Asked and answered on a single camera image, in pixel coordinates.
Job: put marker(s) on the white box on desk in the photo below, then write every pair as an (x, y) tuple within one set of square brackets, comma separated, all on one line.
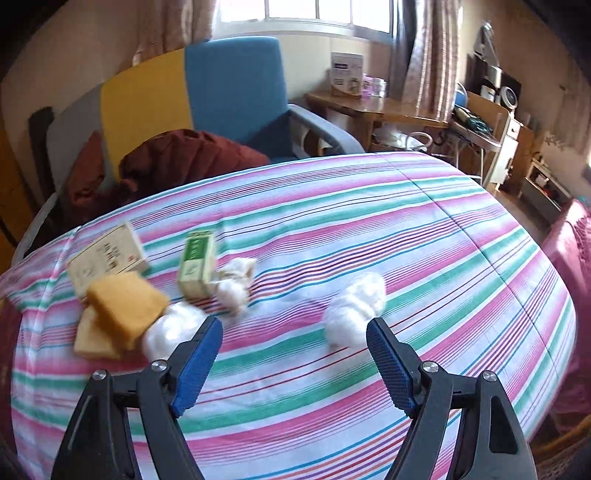
[(346, 74)]

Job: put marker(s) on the yellow sponge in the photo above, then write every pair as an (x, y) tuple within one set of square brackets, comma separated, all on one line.
[(126, 305), (91, 342)]

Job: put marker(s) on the wooden desk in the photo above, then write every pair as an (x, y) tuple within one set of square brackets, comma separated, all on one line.
[(367, 113)]

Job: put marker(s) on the white plastic bag ball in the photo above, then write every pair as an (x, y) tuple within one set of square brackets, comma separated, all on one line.
[(348, 315)]

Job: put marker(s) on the white round fan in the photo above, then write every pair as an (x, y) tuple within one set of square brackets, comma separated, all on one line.
[(507, 98)]

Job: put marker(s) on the wooden shelf unit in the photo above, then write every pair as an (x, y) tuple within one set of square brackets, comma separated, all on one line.
[(484, 78)]

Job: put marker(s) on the striped bed sheet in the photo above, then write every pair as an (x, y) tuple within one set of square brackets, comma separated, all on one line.
[(466, 285)]

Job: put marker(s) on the patterned curtain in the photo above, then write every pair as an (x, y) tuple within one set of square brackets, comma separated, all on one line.
[(425, 51)]

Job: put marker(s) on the multicolour armchair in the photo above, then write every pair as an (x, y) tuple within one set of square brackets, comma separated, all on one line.
[(234, 88)]

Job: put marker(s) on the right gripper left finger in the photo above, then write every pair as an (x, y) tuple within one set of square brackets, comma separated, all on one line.
[(98, 444)]

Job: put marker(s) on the beige ointment box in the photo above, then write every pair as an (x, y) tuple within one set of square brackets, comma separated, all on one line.
[(119, 250)]

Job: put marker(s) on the dark red jacket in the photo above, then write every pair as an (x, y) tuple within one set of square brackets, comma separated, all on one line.
[(165, 161)]

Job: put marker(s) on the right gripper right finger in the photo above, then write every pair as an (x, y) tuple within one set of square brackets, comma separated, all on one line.
[(490, 442)]

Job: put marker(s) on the green medicine box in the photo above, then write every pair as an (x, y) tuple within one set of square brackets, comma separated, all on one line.
[(197, 265)]

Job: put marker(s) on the cream knotted cloth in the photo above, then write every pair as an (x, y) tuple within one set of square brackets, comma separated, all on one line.
[(231, 284)]

